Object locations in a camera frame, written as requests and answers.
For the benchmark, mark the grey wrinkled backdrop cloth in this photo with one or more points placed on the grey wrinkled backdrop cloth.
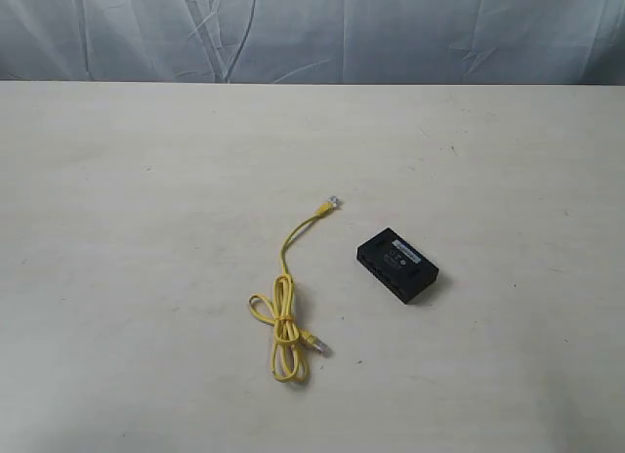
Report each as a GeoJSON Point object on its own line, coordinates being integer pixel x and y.
{"type": "Point", "coordinates": [315, 41]}

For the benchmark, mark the black network switch box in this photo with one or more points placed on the black network switch box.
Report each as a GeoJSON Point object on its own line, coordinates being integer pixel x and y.
{"type": "Point", "coordinates": [402, 269]}

